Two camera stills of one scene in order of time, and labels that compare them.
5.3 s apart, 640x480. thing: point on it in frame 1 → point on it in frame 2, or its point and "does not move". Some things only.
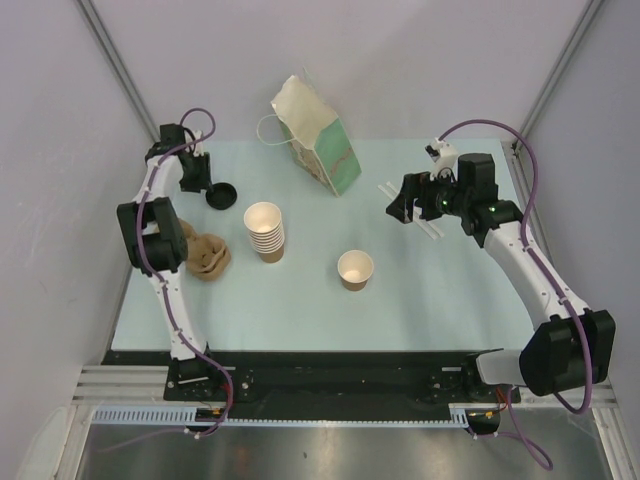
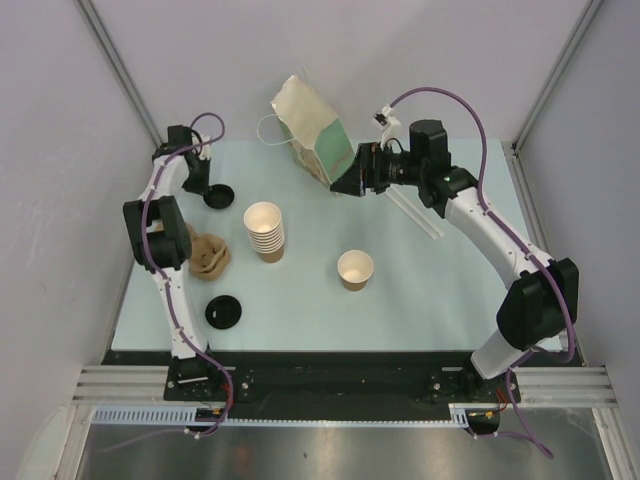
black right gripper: x=421 y=186 → x=365 y=172
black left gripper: x=203 y=181 does not move
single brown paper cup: x=354 y=268 does not move
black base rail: x=322 y=379 does not move
